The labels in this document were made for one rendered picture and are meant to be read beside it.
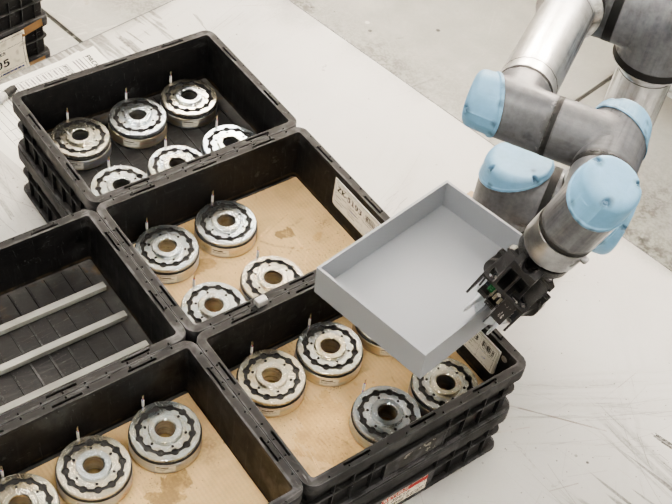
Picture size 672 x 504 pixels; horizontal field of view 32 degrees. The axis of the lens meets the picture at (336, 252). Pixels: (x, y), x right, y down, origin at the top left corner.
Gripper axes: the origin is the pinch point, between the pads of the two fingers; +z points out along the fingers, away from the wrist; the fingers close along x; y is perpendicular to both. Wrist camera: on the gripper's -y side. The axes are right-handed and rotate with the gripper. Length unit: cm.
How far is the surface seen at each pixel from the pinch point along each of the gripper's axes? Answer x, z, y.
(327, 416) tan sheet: -5.5, 27.5, 14.2
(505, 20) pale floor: -70, 135, -193
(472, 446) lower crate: 12.8, 29.2, -1.8
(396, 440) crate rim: 4.1, 14.1, 16.2
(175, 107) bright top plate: -66, 43, -14
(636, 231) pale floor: 8, 110, -142
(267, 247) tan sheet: -33.6, 36.1, -3.8
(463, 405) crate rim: 7.0, 13.7, 4.4
